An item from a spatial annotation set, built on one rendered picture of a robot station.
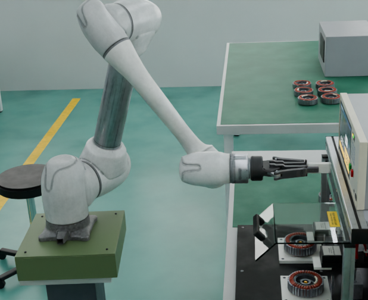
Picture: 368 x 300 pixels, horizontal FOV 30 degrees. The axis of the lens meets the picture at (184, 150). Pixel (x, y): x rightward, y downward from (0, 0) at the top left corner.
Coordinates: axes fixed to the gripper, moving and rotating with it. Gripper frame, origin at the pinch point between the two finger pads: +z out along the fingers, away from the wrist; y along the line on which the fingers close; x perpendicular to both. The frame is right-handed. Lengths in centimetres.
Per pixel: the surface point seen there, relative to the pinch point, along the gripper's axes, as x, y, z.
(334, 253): -26.0, 5.3, 4.9
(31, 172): -62, -138, -137
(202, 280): -118, -121, -46
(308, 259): -39.9, -14.0, -1.0
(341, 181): -6.6, -4.5, 7.5
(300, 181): -43, -83, 1
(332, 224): -11.6, 13.5, 2.9
